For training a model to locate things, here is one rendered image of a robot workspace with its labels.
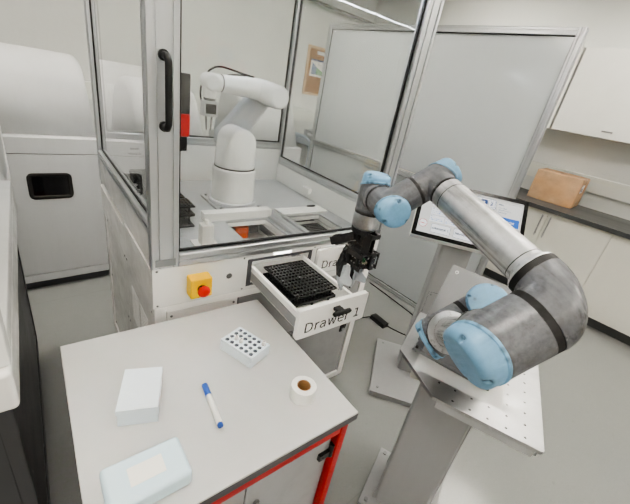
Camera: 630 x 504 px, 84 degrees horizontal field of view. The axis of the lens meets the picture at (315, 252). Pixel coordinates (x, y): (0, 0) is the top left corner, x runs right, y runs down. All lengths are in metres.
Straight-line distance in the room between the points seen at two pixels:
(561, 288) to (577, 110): 3.61
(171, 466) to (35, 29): 3.77
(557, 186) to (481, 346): 3.58
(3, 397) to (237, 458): 0.50
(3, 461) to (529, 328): 1.21
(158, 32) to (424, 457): 1.55
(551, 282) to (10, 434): 1.21
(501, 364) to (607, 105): 3.69
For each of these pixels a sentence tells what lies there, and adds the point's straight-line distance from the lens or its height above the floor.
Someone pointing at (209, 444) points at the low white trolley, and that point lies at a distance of 0.94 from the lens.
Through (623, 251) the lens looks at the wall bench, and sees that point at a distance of 3.85.
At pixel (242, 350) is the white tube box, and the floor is 0.80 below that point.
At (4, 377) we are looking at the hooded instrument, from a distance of 0.98.
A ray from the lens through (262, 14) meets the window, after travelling 1.15.
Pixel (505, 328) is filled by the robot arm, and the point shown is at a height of 1.24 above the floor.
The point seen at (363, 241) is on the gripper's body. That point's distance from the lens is 0.97.
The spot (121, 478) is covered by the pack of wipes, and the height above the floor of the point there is 0.80.
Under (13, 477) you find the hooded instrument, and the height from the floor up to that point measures 0.50.
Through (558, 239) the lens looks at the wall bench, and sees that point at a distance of 3.92.
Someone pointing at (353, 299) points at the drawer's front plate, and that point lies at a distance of 1.18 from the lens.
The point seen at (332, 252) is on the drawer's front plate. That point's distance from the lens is 1.49.
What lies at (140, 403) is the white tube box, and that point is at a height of 0.81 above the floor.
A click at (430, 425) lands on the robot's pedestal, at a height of 0.53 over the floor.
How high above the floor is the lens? 1.53
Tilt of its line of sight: 25 degrees down
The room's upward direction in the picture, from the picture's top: 11 degrees clockwise
